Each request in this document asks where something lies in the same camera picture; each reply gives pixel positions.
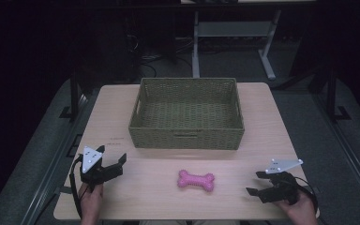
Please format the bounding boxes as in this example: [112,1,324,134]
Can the aluminium floor rail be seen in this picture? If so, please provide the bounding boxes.
[311,92,360,217]
[20,93,90,225]

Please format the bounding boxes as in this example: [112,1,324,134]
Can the green woven basket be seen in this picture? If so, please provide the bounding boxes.
[127,77,246,151]

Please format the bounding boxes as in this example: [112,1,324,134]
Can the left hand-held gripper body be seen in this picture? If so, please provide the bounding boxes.
[80,145,124,192]

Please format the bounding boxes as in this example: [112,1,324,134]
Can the pink bone dog toy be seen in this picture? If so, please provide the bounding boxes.
[176,169,216,192]

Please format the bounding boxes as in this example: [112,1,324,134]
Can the black metal stand post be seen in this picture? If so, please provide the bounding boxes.
[324,67,353,123]
[59,72,85,122]

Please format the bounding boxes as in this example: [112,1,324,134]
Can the person's left hand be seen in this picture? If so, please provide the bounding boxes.
[78,182,105,220]

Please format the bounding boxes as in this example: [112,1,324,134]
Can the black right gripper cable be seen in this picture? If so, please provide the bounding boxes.
[293,175,320,214]

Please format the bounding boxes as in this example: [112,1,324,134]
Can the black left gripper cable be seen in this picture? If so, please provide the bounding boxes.
[68,155,86,219]

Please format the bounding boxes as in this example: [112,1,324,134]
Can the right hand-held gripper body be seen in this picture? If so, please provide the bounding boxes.
[257,157,305,206]

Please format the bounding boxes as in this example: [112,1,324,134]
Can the person's right hand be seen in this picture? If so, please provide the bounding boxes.
[273,188,319,222]

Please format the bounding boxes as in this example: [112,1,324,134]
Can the cables on floor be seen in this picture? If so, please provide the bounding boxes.
[139,52,195,79]

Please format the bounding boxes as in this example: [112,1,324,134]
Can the grey metal table frame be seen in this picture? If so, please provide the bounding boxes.
[191,8,283,82]

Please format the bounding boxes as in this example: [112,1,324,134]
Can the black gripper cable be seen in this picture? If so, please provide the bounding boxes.
[293,175,320,214]
[68,155,86,219]

